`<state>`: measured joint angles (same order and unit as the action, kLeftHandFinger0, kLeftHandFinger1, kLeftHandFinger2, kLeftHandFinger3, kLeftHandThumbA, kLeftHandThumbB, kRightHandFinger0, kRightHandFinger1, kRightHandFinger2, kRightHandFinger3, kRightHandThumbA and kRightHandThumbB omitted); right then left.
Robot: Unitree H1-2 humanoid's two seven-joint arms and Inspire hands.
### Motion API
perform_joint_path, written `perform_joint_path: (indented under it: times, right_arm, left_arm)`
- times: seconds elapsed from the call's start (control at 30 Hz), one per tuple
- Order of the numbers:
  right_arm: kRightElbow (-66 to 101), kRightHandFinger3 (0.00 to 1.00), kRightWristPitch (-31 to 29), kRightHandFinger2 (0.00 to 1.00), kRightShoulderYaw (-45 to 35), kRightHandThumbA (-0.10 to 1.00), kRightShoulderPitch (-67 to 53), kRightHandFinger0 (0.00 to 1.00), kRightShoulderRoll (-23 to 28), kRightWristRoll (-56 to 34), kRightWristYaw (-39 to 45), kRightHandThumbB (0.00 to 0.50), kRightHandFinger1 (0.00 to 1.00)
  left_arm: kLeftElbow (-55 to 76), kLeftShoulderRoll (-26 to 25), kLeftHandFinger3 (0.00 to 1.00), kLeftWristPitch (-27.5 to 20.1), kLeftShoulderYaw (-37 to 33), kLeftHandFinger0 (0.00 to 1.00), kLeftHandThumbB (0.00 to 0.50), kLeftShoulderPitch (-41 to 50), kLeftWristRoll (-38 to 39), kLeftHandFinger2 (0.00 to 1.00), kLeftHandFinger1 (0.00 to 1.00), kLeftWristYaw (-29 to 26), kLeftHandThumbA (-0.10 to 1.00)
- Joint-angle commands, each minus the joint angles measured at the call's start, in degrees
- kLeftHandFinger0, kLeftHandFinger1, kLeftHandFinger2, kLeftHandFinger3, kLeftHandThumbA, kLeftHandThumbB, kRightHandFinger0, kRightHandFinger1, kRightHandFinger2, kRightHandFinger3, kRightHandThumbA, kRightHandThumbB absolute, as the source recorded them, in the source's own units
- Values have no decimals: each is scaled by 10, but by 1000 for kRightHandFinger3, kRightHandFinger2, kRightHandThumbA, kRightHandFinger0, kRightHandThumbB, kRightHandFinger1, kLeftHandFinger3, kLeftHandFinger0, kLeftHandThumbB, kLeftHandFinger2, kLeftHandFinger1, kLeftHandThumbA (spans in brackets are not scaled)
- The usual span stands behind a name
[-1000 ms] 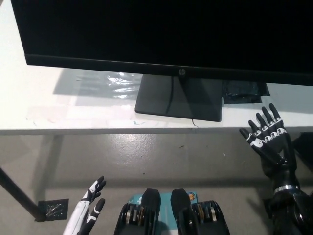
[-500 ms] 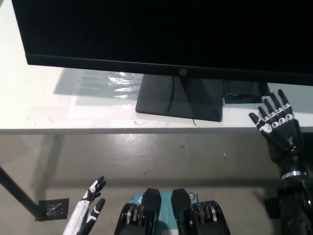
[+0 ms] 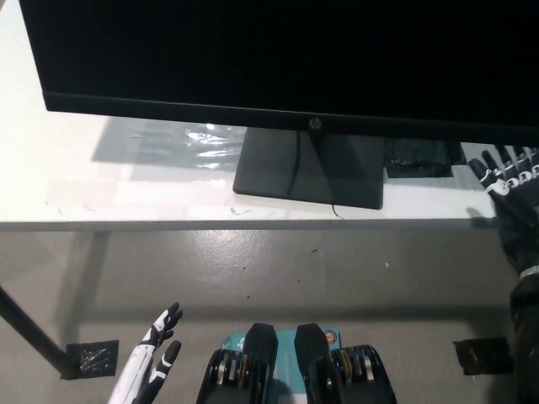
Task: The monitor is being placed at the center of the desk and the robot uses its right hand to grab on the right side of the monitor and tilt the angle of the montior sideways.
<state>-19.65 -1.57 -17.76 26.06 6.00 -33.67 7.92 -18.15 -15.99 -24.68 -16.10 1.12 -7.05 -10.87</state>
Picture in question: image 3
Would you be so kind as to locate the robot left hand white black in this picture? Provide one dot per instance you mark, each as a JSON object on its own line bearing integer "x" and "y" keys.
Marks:
{"x": 141, "y": 370}

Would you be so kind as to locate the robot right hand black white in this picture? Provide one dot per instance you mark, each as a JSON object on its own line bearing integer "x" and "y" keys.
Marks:
{"x": 516, "y": 210}

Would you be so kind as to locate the black HP computer monitor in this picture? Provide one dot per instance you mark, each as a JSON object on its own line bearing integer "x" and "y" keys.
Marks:
{"x": 252, "y": 50}

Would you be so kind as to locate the robot torso black teal blocks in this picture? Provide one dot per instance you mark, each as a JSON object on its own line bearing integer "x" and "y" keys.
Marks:
{"x": 261, "y": 349}

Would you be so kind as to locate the black floor tape patch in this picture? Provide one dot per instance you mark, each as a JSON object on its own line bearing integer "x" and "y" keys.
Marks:
{"x": 484, "y": 355}
{"x": 92, "y": 357}

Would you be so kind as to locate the black plastic bag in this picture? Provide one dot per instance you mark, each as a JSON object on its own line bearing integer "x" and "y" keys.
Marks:
{"x": 417, "y": 162}

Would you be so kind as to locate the black metal stand leg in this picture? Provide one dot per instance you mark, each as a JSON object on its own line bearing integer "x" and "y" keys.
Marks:
{"x": 35, "y": 336}

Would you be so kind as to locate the clear plastic bag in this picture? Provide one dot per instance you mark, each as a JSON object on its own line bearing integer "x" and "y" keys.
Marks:
{"x": 202, "y": 143}

